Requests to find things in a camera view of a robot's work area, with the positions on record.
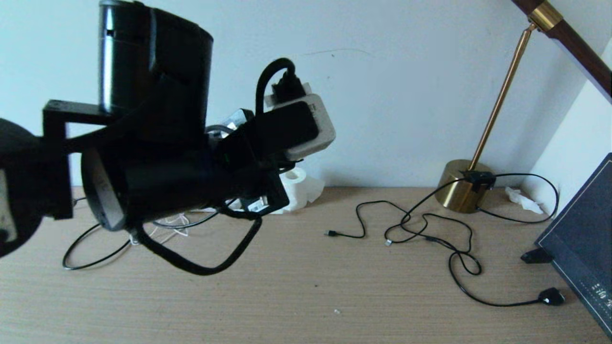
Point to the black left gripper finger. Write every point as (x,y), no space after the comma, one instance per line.
(253,205)
(277,193)

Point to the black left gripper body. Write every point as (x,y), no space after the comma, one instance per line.
(181,181)

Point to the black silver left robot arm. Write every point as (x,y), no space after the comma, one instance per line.
(148,62)

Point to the white toilet paper roll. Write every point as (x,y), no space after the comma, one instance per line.
(301,184)

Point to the brass desk lamp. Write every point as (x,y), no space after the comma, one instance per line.
(456,191)

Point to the crumpled white tissue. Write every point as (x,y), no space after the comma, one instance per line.
(525,200)

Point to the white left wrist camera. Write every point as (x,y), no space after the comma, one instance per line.
(322,129)

